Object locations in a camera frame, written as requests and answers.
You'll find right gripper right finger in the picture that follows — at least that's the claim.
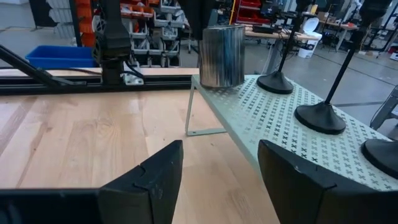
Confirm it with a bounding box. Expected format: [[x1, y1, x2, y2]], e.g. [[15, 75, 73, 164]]
[[257, 139, 398, 224]]

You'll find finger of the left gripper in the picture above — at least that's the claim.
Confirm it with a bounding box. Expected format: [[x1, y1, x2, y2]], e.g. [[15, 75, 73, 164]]
[[177, 0, 219, 42]]

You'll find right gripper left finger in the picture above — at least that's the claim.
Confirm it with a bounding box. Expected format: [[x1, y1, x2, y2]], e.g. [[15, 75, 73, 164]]
[[99, 139, 185, 224]]

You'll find silver glass candle jar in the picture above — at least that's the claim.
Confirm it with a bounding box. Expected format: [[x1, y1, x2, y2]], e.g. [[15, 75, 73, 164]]
[[198, 24, 246, 89]]

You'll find orange parts bin rack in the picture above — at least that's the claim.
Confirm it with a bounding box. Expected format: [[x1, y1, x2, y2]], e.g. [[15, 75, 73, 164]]
[[74, 0, 188, 68]]

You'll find red bin rack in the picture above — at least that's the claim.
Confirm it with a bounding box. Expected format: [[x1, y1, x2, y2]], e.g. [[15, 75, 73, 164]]
[[229, 0, 272, 26]]

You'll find mint green perforated metal shelf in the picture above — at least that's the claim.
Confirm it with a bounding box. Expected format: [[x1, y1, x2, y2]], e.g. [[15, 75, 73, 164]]
[[185, 73, 398, 191]]

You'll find wooden background table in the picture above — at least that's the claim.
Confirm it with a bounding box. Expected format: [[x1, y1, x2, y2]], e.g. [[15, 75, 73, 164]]
[[244, 26, 321, 75]]

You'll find white waste bin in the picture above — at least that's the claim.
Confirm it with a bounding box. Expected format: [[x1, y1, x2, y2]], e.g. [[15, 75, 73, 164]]
[[297, 17, 323, 59]]

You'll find blue plastic bin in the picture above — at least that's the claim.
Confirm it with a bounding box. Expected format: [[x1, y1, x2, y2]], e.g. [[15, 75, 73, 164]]
[[25, 45, 100, 70]]

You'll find yellow hanging cable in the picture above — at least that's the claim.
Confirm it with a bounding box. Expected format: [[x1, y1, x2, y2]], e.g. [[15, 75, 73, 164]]
[[229, 0, 237, 24]]

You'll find black aluminium rig frame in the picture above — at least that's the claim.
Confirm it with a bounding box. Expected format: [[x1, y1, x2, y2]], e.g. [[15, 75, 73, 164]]
[[0, 43, 200, 96]]

